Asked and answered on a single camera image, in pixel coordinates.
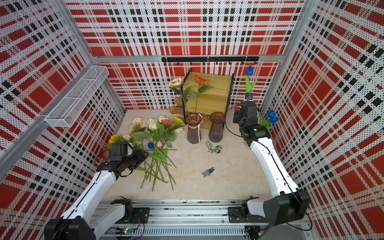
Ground blue tulip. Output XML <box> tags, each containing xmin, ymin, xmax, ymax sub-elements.
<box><xmin>264</xmin><ymin>117</ymin><xmax>279</xmax><ymax>130</ymax></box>
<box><xmin>245</xmin><ymin>66</ymin><xmax>257</xmax><ymax>94</ymax></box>
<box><xmin>259</xmin><ymin>111</ymin><xmax>277</xmax><ymax>126</ymax></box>

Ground orange gerbera flower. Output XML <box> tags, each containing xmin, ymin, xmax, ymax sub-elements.
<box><xmin>188</xmin><ymin>76</ymin><xmax>213</xmax><ymax>114</ymax></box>

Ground cream rose flower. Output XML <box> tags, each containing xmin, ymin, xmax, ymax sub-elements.
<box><xmin>169</xmin><ymin>78</ymin><xmax>189</xmax><ymax>117</ymax></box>

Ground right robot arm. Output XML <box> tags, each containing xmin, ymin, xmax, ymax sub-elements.
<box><xmin>233</xmin><ymin>101</ymin><xmax>311</xmax><ymax>226</ymax></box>

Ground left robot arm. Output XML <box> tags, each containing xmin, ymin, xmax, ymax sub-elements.
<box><xmin>44</xmin><ymin>142</ymin><xmax>149</xmax><ymax>240</ymax></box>

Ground brown ribbed glass vase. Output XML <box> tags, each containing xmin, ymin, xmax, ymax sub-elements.
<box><xmin>209</xmin><ymin>112</ymin><xmax>225</xmax><ymax>143</ymax></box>

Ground clear glass vase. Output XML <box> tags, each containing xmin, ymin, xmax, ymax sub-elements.
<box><xmin>244</xmin><ymin>141</ymin><xmax>251</xmax><ymax>150</ymax></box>

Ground white rose in pile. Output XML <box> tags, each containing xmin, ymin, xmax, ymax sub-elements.
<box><xmin>148</xmin><ymin>118</ymin><xmax>159</xmax><ymax>131</ymax></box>

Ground bamboo two-tier shelf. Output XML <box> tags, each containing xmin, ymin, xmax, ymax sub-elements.
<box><xmin>182</xmin><ymin>69</ymin><xmax>234</xmax><ymax>130</ymax></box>

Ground orange flower in pile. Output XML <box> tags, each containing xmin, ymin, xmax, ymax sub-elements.
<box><xmin>161</xmin><ymin>119</ymin><xmax>174</xmax><ymax>129</ymax></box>

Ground pink ribbed glass vase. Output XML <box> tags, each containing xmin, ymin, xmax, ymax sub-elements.
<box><xmin>185</xmin><ymin>114</ymin><xmax>203</xmax><ymax>144</ymax></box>

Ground yellow flower back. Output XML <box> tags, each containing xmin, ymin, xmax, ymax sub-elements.
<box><xmin>172</xmin><ymin>117</ymin><xmax>184</xmax><ymax>126</ymax></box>

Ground brown teddy bear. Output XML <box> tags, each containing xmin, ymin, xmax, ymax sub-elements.
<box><xmin>170</xmin><ymin>97</ymin><xmax>184</xmax><ymax>115</ymax></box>

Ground green keychain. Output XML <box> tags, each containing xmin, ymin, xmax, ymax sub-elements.
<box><xmin>206</xmin><ymin>141</ymin><xmax>222</xmax><ymax>154</ymax></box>

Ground black hook rail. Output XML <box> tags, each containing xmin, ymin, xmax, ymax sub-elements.
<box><xmin>161</xmin><ymin>56</ymin><xmax>260</xmax><ymax>63</ymax></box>

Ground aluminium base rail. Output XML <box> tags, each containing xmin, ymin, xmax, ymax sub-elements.
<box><xmin>62</xmin><ymin>199</ymin><xmax>316</xmax><ymax>238</ymax></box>

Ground white wire wall basket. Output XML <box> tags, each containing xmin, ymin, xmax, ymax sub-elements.
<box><xmin>45</xmin><ymin>66</ymin><xmax>109</xmax><ymax>128</ymax></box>

